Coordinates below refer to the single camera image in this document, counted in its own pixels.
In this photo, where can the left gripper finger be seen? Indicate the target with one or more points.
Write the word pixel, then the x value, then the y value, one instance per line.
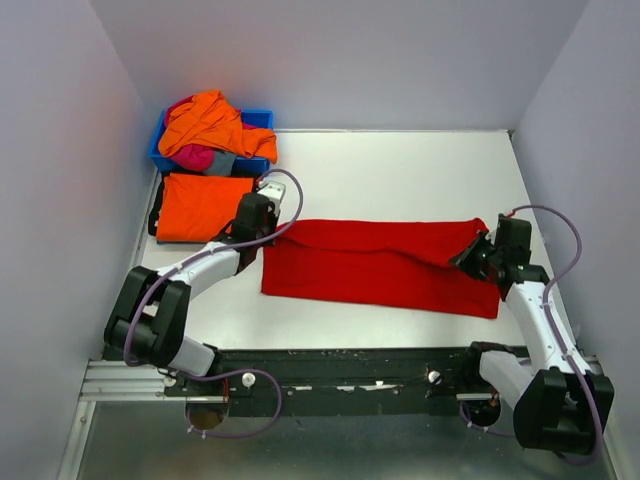
pixel 246 256
pixel 268 240

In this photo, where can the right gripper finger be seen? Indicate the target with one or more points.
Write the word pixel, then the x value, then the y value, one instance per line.
pixel 475 253
pixel 484 272

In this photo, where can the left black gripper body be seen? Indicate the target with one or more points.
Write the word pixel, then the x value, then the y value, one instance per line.
pixel 271 220

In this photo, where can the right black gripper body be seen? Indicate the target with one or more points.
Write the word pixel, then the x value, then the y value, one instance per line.
pixel 497 256

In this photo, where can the red t shirt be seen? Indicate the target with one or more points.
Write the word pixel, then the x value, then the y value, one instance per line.
pixel 392 264

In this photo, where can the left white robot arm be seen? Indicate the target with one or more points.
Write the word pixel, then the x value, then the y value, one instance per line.
pixel 148 322

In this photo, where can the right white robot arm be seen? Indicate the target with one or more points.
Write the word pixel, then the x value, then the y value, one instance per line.
pixel 559 402

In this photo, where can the blue plastic bin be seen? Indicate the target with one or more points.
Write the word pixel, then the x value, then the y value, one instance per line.
pixel 252 167

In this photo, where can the grey crumpled garment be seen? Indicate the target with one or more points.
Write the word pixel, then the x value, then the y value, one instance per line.
pixel 222 164

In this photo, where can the folded orange t shirt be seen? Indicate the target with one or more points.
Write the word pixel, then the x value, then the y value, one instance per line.
pixel 200 207

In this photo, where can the crumpled orange t shirt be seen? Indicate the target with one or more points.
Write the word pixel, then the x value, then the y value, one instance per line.
pixel 206 119

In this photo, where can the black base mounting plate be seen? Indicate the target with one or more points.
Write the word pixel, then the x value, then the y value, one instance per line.
pixel 348 382

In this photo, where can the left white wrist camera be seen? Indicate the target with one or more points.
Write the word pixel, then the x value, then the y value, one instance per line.
pixel 273 191

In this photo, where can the aluminium extrusion rail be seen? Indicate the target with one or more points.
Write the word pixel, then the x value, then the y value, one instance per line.
pixel 114 381

